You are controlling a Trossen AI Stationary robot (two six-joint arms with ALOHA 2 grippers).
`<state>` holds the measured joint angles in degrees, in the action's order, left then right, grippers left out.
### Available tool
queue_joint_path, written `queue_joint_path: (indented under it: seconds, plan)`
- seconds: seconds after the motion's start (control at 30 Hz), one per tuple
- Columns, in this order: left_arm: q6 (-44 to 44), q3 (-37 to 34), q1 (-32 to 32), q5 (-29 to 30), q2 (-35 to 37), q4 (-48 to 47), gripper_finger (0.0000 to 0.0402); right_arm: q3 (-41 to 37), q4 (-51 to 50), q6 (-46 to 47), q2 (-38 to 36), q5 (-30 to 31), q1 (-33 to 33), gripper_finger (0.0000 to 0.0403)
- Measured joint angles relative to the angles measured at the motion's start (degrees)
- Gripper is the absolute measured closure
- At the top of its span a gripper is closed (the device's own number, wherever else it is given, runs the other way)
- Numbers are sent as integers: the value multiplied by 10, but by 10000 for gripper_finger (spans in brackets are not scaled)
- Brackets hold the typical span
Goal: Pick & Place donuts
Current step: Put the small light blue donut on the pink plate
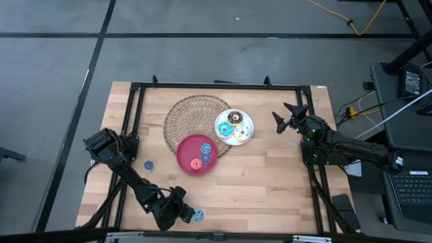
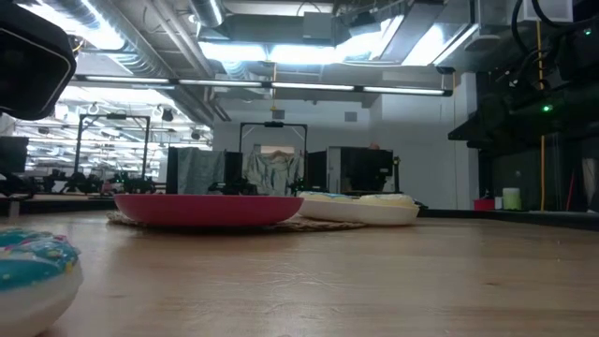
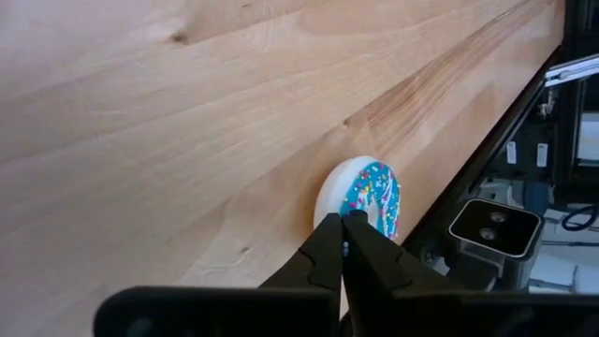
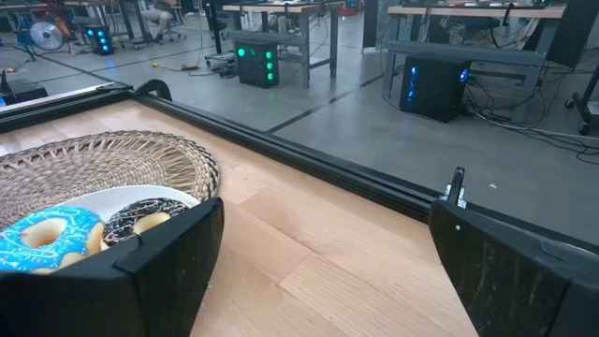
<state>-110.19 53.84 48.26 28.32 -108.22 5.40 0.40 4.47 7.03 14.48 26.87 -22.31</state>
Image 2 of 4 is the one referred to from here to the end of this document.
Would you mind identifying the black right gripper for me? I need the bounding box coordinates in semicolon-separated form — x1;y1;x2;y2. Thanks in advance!
447;86;558;150

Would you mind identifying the large white-iced donut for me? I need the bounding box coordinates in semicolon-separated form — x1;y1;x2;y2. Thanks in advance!
358;193;417;210

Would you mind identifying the large blue-iced donut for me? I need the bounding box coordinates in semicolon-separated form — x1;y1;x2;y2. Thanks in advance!
299;190;360;204

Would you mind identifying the small light-blue-iced donut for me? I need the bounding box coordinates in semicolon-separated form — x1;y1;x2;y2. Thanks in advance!
0;227;84;337

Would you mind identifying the green and white jar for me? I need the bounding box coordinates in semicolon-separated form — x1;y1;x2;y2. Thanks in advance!
502;186;522;211

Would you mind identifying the black cabinet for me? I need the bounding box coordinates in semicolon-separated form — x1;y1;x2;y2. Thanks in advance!
306;146;397;196

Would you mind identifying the round white plate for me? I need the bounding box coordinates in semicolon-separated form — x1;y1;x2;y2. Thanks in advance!
297;198;420;227

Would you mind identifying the long ceiling light strip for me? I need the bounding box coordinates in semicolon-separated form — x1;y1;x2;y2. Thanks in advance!
74;73;454;97

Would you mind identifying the round woven wicker placemat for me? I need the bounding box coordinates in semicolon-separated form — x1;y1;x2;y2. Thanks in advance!
106;210;366;234

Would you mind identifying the draped grey-green cloth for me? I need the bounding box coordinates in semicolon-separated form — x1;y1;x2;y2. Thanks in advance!
245;149;305;196

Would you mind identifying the round red plate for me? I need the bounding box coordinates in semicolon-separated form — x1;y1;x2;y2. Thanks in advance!
113;193;304;228

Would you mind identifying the grey fabric panel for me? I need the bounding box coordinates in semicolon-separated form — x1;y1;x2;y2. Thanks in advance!
166;146;226;196

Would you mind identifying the black monitor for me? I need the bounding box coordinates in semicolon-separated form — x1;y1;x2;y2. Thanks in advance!
0;135;30;174

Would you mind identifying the black aluminium table frame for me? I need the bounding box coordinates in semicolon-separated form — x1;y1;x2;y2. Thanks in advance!
0;196;599;230

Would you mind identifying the black gantry frame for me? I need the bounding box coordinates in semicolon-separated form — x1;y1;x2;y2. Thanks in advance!
238;121;309;196
76;113;152;193

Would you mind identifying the silver ventilation duct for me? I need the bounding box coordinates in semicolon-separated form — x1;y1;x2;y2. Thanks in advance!
189;0;226;28

